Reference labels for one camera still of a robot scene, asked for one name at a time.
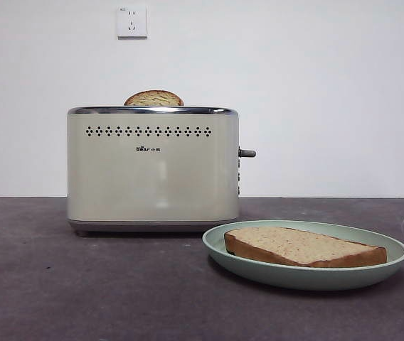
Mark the pale green round plate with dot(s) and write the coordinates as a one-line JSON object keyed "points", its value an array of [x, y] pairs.
{"points": [[223, 263]]}

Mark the brown toasted bread slice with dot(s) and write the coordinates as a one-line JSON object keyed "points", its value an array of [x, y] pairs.
{"points": [[294, 247], [154, 98]]}

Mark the grey toaster lever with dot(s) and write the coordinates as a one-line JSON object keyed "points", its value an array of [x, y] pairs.
{"points": [[248, 153]]}

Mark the white wall power socket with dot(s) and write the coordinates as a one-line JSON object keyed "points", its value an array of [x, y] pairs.
{"points": [[132, 22]]}

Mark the cream toaster with chrome top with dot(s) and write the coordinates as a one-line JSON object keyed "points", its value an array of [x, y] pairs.
{"points": [[152, 184]]}

